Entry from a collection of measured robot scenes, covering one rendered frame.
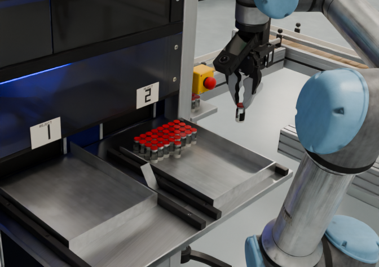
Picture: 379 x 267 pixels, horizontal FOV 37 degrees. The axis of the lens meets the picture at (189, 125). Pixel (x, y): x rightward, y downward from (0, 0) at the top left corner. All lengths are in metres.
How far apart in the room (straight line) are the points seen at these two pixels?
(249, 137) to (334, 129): 2.82
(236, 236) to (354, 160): 1.94
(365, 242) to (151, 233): 0.47
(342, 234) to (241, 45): 0.45
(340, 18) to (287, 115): 2.88
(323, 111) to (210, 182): 0.74
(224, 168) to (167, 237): 0.34
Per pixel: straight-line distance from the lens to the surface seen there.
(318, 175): 0.88
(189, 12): 1.64
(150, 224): 1.33
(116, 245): 1.27
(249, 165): 1.57
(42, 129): 1.41
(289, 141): 2.52
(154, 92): 1.62
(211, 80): 1.76
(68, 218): 1.35
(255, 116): 3.86
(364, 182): 2.40
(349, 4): 1.08
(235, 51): 1.23
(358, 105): 0.77
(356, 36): 1.03
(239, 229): 2.78
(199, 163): 1.56
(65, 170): 1.52
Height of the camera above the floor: 1.69
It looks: 28 degrees down
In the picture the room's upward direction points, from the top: 4 degrees clockwise
